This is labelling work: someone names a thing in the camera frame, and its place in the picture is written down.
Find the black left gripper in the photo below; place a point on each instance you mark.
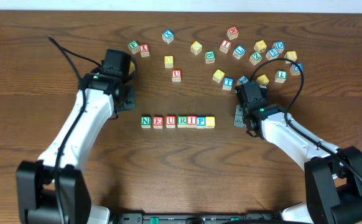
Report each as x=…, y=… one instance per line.
x=129, y=101

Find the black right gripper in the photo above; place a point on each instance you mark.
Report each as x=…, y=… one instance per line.
x=238, y=116

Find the green N block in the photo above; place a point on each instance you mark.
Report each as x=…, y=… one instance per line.
x=146, y=122

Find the blue P block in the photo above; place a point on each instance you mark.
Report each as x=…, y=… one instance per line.
x=201, y=122

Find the red E block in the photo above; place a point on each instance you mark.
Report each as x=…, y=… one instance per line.
x=157, y=122

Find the red i block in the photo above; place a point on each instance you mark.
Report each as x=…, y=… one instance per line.
x=191, y=121
x=225, y=46

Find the red U block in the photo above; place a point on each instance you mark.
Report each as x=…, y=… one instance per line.
x=171, y=121
x=176, y=75

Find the green R block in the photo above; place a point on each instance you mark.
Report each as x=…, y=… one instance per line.
x=181, y=121

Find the green B block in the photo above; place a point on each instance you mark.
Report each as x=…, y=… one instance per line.
x=210, y=56

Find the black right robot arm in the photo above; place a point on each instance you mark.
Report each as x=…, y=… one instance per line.
x=333, y=176

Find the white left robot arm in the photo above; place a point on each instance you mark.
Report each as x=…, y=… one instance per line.
x=52, y=189

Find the blue T block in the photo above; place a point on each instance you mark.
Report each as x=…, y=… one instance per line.
x=228, y=83

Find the blue 2 block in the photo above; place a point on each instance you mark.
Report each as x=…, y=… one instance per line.
x=242, y=80

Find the yellow pen picture block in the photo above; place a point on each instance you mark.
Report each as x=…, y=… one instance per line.
x=262, y=80

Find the green F block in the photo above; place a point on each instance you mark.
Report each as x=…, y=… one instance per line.
x=134, y=46

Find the red Y block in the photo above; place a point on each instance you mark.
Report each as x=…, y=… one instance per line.
x=144, y=50

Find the yellow O block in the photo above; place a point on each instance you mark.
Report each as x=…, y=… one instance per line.
x=169, y=61

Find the green 7 block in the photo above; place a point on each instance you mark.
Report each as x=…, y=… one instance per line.
x=281, y=76

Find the green Z block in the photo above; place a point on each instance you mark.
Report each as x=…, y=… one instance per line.
x=255, y=58

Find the blue L block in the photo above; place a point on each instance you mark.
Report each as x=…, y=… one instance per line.
x=238, y=52

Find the blue 5 block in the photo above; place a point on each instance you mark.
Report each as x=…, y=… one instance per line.
x=272, y=54

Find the blue D block front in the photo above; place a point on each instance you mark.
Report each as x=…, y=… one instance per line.
x=295, y=69

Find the blue d block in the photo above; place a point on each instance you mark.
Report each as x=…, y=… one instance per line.
x=279, y=46
x=295, y=69

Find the yellow monkey picture block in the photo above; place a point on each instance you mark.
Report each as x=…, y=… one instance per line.
x=260, y=46

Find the blue X block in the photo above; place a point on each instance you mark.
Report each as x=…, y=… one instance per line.
x=168, y=36

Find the blue D block rear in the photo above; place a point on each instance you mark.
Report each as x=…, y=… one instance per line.
x=279, y=46

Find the red H block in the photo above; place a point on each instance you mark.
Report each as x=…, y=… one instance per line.
x=232, y=33

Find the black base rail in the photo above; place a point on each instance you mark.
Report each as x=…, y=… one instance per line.
x=184, y=218

